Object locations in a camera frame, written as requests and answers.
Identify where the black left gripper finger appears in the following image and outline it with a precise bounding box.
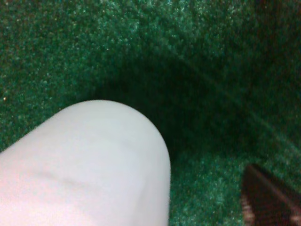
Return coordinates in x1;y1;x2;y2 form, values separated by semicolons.
240;163;301;226

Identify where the pale blue cup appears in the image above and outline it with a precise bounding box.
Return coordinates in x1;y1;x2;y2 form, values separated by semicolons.
0;100;171;226

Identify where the green felt table mat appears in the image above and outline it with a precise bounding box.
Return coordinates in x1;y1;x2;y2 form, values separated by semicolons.
0;0;301;226

